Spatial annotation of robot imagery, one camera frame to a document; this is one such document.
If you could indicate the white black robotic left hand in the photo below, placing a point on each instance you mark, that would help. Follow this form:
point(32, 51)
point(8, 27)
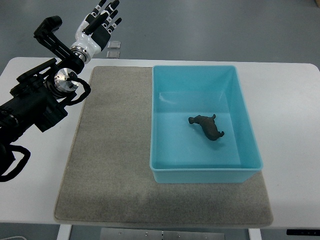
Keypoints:
point(96, 29)

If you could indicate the brown toy hippo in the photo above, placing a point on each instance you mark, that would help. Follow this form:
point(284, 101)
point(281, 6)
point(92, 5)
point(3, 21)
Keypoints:
point(208, 126)

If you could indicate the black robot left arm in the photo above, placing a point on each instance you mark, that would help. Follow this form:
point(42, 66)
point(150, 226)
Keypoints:
point(39, 98)

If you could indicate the blue plastic box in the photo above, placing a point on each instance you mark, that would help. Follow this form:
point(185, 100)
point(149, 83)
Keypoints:
point(180, 153)

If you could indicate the lower metal floor plate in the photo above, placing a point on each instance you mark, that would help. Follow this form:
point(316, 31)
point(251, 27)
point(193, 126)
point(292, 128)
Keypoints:
point(113, 54)

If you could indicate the grey felt mat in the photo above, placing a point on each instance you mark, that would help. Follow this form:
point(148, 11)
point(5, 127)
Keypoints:
point(108, 179)

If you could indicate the black table control panel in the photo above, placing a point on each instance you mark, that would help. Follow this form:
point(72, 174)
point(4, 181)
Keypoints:
point(303, 232)

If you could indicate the grey metal table base plate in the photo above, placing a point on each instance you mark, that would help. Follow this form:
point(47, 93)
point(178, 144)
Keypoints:
point(144, 234)

